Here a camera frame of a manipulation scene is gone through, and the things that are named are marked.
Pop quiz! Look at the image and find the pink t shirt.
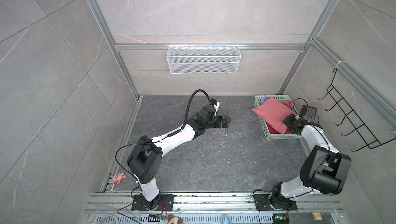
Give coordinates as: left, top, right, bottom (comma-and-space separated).
252, 97, 297, 132

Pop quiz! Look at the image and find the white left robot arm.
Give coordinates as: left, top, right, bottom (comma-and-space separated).
127, 104, 232, 203

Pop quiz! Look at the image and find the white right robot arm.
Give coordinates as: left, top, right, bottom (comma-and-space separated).
269, 114, 352, 210

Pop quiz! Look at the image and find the dark red t shirt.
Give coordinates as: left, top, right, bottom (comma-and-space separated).
267, 123, 289, 134

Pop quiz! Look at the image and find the lilac t shirt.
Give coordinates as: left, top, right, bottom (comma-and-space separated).
259, 95, 270, 105

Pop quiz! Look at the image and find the green plastic basket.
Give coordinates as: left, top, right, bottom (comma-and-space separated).
252, 95, 301, 140

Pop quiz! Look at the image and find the green electronics board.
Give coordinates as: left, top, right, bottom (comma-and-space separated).
273, 214, 290, 224

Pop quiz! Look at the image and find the small pink toy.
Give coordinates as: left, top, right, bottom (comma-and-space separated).
112, 172, 126, 184

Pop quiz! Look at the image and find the brown white round object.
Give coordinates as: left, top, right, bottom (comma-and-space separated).
167, 215, 183, 224

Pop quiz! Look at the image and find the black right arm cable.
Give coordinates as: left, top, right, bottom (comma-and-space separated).
292, 98, 321, 125

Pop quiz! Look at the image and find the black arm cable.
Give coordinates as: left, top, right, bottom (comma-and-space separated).
182, 89, 214, 130
292, 98, 321, 125

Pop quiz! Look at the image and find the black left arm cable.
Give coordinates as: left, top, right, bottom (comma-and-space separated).
182, 89, 214, 130

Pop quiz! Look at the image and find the black wire hook rack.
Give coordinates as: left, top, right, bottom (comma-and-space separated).
317, 68, 396, 152

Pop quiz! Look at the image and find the white wire mesh basket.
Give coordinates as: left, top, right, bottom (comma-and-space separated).
167, 45, 241, 74

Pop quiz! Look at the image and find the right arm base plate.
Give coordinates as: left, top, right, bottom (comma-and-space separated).
252, 194, 298, 211

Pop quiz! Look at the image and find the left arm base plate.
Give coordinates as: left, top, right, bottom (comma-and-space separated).
131, 194, 175, 211

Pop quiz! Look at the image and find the aluminium rail frame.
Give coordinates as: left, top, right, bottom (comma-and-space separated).
82, 191, 343, 214

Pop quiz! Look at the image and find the white slotted cable duct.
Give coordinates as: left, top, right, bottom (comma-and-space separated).
92, 213, 273, 224

